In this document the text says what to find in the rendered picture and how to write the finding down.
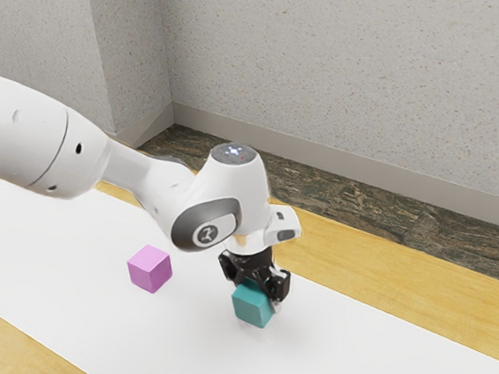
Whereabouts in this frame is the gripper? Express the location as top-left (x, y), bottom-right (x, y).
top-left (213, 242), bottom-right (295, 317)

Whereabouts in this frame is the teal block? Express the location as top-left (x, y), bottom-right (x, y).
top-left (227, 277), bottom-right (278, 331)

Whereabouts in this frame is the pink block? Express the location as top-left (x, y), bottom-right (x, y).
top-left (124, 242), bottom-right (176, 296)

